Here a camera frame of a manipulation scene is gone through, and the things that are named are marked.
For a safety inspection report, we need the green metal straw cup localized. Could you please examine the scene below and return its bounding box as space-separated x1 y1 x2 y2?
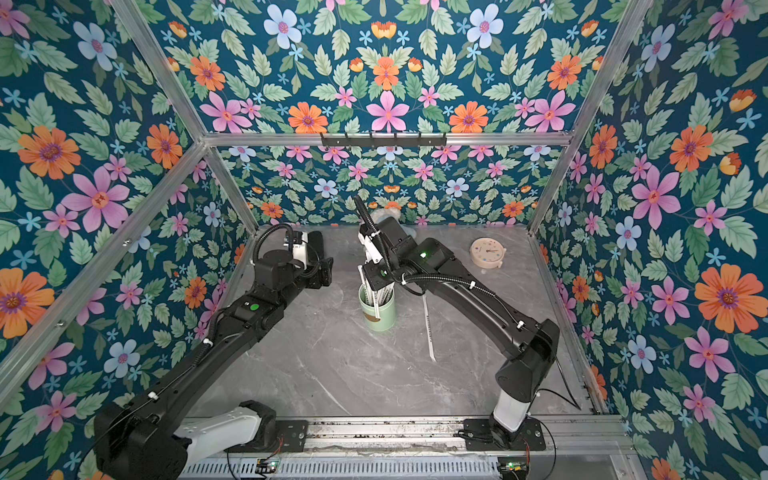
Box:
358 283 397 332

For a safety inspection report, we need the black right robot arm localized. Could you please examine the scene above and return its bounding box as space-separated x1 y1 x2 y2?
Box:
358 213 560 434

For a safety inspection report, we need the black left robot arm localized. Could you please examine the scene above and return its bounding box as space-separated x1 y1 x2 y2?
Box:
92 225 333 479

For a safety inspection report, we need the bundle of wrapped straws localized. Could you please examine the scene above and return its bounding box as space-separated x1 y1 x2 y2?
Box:
357 265 394 322

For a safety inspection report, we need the white teddy bear blue shirt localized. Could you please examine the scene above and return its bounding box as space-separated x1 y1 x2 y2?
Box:
371 207 417 238

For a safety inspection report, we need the beige round alarm clock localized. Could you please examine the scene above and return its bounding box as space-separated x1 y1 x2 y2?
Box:
469 237 507 269

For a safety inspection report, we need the black wall hook rail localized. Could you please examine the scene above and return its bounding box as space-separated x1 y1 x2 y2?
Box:
320 133 448 148

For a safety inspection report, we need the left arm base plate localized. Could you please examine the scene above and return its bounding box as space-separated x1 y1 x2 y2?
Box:
228 420 309 454

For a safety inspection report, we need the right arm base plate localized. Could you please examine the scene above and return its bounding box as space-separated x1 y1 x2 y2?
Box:
455 418 547 452

